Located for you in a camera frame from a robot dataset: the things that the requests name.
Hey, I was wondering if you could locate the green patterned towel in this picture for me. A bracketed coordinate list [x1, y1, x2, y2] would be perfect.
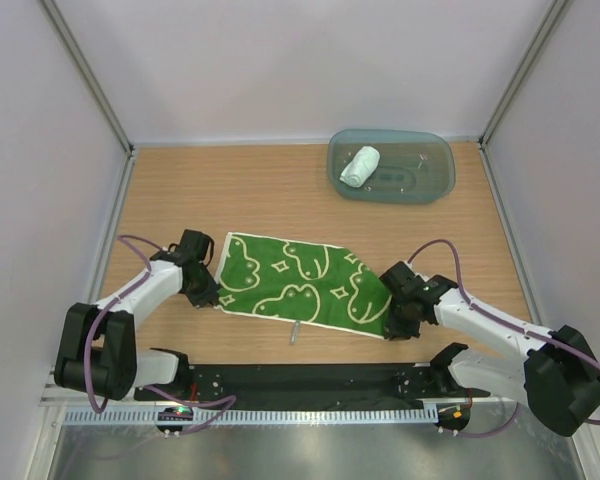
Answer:
[216, 232, 391, 338]

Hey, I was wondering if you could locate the teal transparent plastic basin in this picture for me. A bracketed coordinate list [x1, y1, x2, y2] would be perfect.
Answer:
[326, 129, 456, 205]

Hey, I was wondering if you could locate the light mint green towel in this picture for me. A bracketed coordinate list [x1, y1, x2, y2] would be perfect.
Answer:
[339, 146, 380, 188]

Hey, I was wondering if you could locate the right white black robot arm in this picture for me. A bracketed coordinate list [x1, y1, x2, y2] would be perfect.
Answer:
[380, 264, 600, 437]

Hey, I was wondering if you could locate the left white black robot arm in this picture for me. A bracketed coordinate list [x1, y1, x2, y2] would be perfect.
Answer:
[54, 244, 219, 400]

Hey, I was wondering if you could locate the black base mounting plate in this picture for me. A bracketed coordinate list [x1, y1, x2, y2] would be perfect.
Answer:
[133, 363, 492, 402]

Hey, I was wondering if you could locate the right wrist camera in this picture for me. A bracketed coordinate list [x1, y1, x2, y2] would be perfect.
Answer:
[380, 261, 426, 302]

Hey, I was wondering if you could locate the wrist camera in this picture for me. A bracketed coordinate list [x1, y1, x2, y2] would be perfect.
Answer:
[167, 229, 215, 267]
[380, 261, 426, 302]

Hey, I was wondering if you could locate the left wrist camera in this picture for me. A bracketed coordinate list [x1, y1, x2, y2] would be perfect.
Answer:
[167, 229, 215, 267]

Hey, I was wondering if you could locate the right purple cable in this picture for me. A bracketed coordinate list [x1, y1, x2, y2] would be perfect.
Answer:
[405, 239, 600, 439]

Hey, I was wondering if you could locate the purple cable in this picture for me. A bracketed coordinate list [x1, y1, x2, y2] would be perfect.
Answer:
[405, 239, 600, 439]
[85, 234, 237, 434]

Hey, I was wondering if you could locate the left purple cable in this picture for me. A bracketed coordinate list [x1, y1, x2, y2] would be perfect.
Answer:
[85, 234, 237, 434]

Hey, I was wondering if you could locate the white slotted cable duct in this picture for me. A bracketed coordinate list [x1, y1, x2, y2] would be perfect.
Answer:
[63, 404, 438, 427]

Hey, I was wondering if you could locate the aluminium front rail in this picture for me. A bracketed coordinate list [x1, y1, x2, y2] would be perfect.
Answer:
[38, 360, 589, 407]

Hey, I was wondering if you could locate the left aluminium frame post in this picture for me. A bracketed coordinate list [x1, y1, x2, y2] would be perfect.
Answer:
[38, 0, 134, 157]

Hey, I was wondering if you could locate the aluminium frame post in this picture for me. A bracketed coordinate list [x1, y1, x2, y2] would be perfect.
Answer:
[38, 0, 134, 157]
[478, 0, 573, 150]

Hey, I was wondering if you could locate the right aluminium frame post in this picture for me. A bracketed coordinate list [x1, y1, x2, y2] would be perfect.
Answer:
[478, 0, 573, 150]

